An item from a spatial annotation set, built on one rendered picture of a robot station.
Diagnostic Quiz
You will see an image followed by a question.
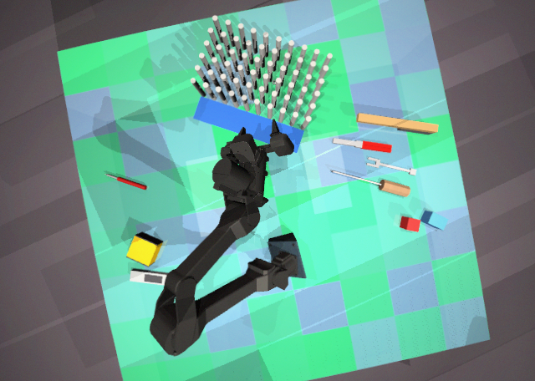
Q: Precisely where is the white flat bar with grey inlay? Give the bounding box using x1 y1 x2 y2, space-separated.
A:
130 268 168 285

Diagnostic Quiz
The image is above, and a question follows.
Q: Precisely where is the blue flat strip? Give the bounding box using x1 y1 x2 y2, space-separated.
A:
194 97 304 153

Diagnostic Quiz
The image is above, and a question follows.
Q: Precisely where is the red cube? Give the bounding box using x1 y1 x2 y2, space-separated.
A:
400 216 420 232

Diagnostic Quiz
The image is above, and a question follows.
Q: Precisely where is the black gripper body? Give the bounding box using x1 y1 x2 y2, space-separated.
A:
244 133 294 176

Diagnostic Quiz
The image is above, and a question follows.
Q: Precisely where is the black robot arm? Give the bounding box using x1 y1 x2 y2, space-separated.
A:
150 133 298 357

